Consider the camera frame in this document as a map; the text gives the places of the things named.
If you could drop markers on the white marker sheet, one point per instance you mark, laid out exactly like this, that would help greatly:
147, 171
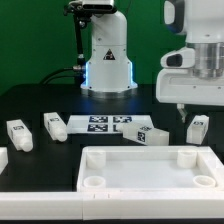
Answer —
103, 124

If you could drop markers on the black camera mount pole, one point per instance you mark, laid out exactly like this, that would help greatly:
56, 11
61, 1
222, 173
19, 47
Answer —
82, 11

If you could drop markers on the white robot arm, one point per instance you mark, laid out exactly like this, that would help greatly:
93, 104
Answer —
193, 74

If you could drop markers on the white front border bar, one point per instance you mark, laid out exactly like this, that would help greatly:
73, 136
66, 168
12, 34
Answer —
118, 205

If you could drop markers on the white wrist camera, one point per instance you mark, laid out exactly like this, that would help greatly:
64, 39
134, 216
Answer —
182, 58

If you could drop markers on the white desk top tray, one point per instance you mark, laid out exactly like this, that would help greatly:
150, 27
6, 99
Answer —
145, 168

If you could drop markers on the white left border block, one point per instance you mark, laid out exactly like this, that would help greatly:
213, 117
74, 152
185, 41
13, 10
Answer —
3, 158

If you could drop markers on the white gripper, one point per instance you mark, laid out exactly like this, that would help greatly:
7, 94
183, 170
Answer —
180, 87

